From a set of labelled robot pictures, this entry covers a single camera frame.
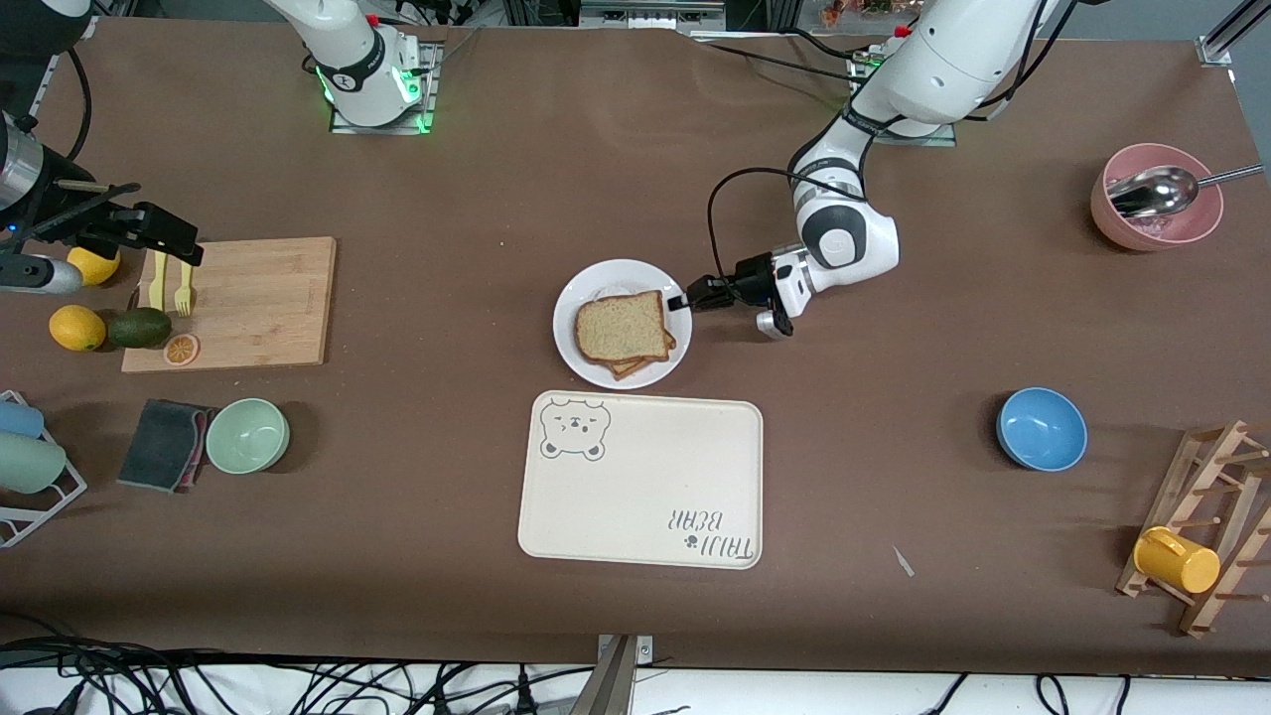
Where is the speckled light bread slice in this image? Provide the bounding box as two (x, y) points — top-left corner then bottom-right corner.
(574, 290), (668, 363)

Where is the brown toast bread slice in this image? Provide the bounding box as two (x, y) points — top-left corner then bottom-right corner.
(596, 333), (678, 381)

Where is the white round plate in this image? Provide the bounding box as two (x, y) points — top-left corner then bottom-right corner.
(552, 259), (694, 390)

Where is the yellow lemon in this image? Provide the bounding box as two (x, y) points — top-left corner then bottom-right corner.
(70, 248), (121, 287)
(49, 305), (107, 353)

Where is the green avocado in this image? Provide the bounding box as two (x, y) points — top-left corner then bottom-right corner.
(107, 307), (173, 350)

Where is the wooden cutting board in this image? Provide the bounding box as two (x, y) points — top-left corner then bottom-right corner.
(121, 236), (338, 374)

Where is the cream bear print tray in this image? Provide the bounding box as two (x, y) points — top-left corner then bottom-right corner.
(517, 390), (765, 571)

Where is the grey pink folded cloth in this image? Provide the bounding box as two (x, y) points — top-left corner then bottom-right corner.
(116, 398), (214, 494)

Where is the pale green bowl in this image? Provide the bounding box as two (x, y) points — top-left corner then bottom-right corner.
(206, 398), (291, 475)

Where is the light blue cup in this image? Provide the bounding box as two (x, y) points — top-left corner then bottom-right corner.
(0, 399), (46, 440)

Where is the pale green cup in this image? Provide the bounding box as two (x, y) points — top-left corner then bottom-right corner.
(0, 433), (68, 495)

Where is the blue bowl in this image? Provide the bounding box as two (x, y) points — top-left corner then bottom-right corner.
(996, 387), (1088, 472)

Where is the pink bowl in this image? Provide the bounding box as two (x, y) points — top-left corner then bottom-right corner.
(1090, 143), (1224, 252)

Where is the metal scoop spoon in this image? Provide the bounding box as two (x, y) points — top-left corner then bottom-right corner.
(1106, 164), (1267, 219)

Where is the wooden cup rack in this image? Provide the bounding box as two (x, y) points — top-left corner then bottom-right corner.
(1115, 419), (1271, 638)

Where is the yellow cup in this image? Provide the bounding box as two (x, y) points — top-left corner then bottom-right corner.
(1133, 526), (1221, 595)

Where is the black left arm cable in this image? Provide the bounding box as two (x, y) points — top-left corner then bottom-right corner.
(707, 167), (845, 289)

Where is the black cable across table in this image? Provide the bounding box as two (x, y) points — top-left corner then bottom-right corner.
(685, 25), (875, 85)

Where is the white wire rack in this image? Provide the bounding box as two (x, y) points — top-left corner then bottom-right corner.
(0, 390), (88, 548)

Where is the metal table edge bracket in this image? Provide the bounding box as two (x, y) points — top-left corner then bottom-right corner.
(569, 634), (654, 715)

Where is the large black cable bundle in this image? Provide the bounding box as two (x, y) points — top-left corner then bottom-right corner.
(0, 636), (597, 715)

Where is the small black cable bundle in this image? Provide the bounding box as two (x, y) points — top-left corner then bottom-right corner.
(923, 673), (1133, 715)

